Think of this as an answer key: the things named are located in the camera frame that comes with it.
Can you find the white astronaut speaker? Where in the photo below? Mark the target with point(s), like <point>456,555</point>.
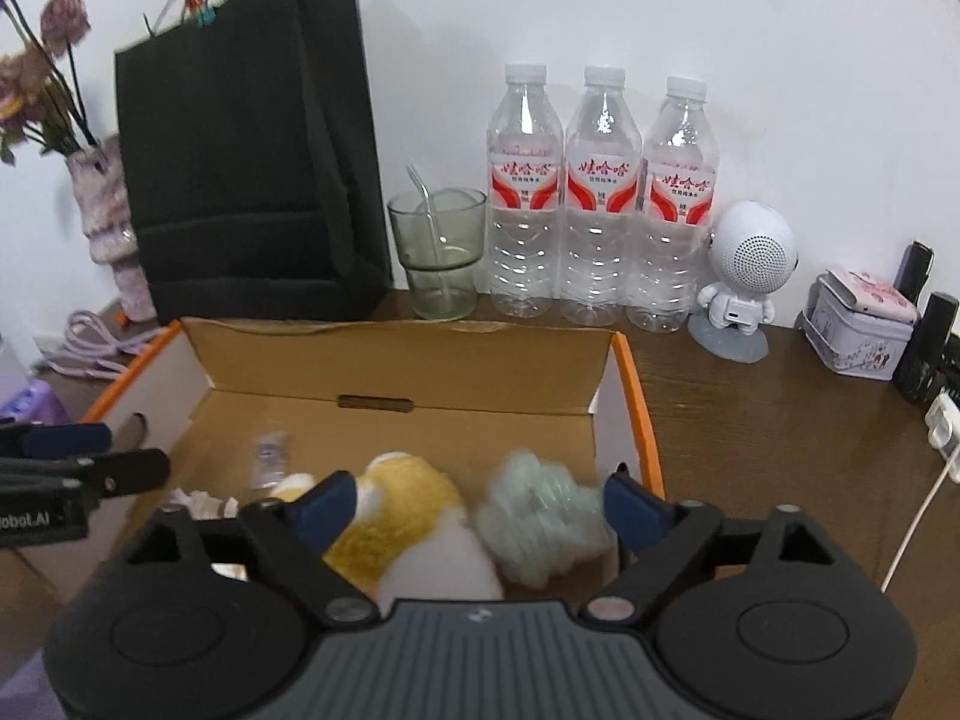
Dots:
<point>754,247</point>

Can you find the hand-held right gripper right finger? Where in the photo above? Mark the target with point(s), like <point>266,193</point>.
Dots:
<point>630,514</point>

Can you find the orange cardboard box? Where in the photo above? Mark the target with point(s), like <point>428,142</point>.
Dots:
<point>420,375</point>

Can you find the purple tissue pack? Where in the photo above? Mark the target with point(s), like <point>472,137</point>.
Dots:
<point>22,401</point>

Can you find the black cosmetic bottle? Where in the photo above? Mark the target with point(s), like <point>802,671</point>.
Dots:
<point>926,352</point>

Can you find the small clear plastic packet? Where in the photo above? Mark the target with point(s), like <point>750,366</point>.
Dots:
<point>270,461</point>

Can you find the printed tin box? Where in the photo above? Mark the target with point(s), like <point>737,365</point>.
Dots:
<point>855,330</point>

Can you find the yellow white plush toy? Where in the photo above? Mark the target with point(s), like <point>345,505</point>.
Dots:
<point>409,510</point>

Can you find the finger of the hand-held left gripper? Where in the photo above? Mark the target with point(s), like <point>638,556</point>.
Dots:
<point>75,436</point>
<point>127,469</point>

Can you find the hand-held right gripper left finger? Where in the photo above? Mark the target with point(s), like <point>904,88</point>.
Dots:
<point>330,510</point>

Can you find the black paper bag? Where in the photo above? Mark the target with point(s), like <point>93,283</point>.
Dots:
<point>225,165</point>

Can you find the pale green mesh bath pouf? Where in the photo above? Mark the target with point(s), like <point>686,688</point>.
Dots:
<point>540,521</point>

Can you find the clear plastic water bottle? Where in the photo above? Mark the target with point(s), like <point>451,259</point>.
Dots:
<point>675,202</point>
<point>602,195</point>
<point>525,187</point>

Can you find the black lipstick tube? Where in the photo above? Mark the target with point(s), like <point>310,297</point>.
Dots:
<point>916,270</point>

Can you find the purple white knitted vase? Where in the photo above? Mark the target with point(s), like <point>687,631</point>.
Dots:
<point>105,225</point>

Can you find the crumpled white tissue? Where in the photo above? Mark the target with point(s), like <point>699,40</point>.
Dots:
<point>199,504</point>

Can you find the dried flower bouquet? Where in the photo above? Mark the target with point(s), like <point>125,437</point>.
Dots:
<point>45,82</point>

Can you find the clear glass straw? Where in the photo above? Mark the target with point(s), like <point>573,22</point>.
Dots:
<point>431,214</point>

